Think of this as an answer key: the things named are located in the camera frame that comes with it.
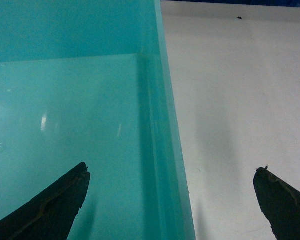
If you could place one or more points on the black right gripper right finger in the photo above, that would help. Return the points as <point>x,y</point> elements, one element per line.
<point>280,204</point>

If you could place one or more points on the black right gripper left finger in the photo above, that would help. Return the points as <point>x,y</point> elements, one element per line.
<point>50,214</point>

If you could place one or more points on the light cyan plastic bin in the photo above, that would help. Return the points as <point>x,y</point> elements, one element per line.
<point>89,81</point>

